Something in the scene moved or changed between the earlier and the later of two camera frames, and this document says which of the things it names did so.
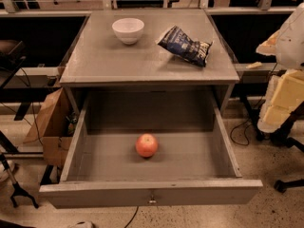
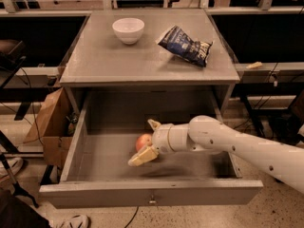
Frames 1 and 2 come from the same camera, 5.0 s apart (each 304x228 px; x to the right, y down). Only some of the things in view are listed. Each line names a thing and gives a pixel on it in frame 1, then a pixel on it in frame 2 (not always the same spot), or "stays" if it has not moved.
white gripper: (292, 45) → (161, 137)
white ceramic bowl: (128, 29) stays
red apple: (146, 145) stays
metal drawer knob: (152, 200) stays
